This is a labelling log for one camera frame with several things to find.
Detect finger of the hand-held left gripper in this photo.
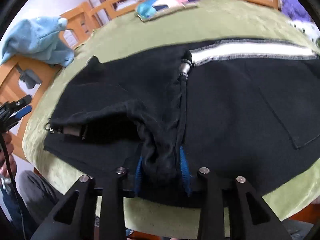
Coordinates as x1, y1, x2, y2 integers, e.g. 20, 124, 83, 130
11, 105, 33, 121
10, 94, 33, 109

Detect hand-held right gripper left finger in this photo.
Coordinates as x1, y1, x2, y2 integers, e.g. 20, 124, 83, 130
30, 155, 145, 240

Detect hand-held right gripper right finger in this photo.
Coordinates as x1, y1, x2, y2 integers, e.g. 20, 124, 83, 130
179, 146, 293, 240

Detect black pants with white band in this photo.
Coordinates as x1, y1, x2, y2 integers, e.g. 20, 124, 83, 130
44, 39, 320, 208

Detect person's left hand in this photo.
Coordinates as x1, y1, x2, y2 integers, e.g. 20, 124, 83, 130
0, 133, 17, 189

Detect grey hanging fabric item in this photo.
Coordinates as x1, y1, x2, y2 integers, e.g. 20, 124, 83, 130
17, 64, 42, 90

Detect light blue plush robe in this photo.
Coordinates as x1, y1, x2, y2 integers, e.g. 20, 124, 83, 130
0, 16, 75, 68

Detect person's left leg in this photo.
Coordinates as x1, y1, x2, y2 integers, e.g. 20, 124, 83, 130
17, 170, 67, 232

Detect person's leg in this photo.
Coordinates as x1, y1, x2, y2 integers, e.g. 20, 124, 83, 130
275, 219, 316, 240
17, 170, 67, 232

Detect person's right leg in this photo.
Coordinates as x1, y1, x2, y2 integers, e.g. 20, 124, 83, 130
275, 219, 316, 240

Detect wooden coat rack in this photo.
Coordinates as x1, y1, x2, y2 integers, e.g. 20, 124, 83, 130
84, 0, 101, 28

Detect geometric patterned pillow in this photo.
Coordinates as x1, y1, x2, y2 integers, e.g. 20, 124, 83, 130
134, 0, 200, 22

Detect green plush blanket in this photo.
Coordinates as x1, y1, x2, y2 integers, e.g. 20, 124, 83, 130
22, 0, 320, 239

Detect white floral pillow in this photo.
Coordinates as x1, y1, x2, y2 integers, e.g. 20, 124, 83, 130
287, 19, 320, 43

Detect purple plush toy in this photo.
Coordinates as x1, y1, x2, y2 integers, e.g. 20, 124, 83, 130
280, 0, 316, 22

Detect black cable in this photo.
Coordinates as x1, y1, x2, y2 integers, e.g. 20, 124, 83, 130
0, 127, 28, 240

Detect wooden bed frame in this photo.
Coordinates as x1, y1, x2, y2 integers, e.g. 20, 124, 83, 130
0, 0, 283, 176

